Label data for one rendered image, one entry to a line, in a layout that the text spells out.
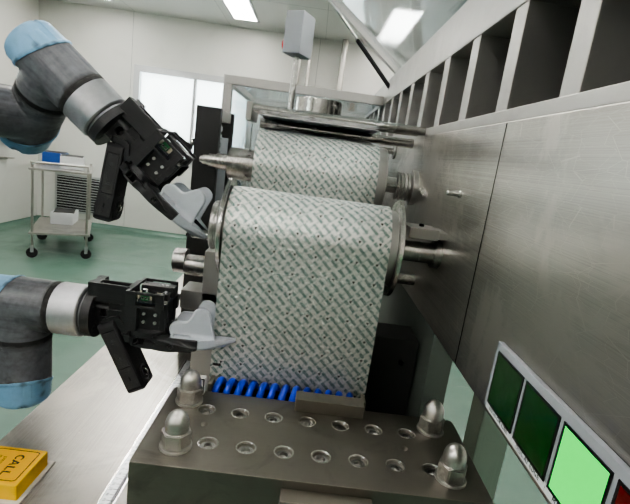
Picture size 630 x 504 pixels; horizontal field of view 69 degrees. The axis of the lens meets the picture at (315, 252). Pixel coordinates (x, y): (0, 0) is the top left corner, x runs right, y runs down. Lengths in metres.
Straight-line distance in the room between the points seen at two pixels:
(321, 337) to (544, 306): 0.34
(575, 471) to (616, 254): 0.15
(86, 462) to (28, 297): 0.25
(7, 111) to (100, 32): 6.16
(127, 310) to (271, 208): 0.24
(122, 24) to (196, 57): 0.99
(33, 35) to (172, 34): 5.88
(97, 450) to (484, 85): 0.80
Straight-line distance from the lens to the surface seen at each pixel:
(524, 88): 0.62
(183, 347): 0.67
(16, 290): 0.75
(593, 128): 0.42
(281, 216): 0.64
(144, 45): 6.69
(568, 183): 0.43
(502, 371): 0.48
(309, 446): 0.60
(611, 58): 0.49
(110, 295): 0.70
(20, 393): 0.80
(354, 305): 0.66
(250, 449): 0.59
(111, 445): 0.82
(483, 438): 0.97
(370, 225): 0.65
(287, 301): 0.66
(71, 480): 0.77
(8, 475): 0.76
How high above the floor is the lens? 1.37
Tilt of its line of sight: 12 degrees down
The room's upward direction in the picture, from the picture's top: 8 degrees clockwise
